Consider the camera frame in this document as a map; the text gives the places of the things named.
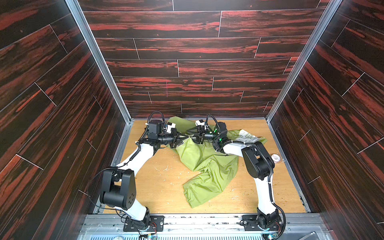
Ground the green jacket with cartoon print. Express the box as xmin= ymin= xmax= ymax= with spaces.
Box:
xmin=166 ymin=116 xmax=268 ymax=209

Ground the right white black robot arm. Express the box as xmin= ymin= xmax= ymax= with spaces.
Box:
xmin=187 ymin=122 xmax=286 ymax=238

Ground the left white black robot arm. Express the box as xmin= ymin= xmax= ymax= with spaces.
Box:
xmin=100 ymin=132 xmax=188 ymax=231

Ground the small white tape roll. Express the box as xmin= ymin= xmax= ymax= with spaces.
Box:
xmin=271 ymin=154 xmax=282 ymax=163

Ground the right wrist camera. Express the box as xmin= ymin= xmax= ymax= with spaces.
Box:
xmin=197 ymin=114 xmax=228 ymax=137

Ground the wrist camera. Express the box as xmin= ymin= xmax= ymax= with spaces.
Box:
xmin=197 ymin=114 xmax=228 ymax=137
xmin=147 ymin=111 xmax=176 ymax=136

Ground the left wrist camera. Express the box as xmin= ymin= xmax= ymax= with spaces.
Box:
xmin=147 ymin=111 xmax=176 ymax=136

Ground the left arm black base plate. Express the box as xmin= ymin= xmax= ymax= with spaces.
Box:
xmin=123 ymin=215 xmax=165 ymax=232

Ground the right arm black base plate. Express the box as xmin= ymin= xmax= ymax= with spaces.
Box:
xmin=240 ymin=214 xmax=285 ymax=232

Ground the metal front rail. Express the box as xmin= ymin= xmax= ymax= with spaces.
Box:
xmin=78 ymin=214 xmax=334 ymax=240

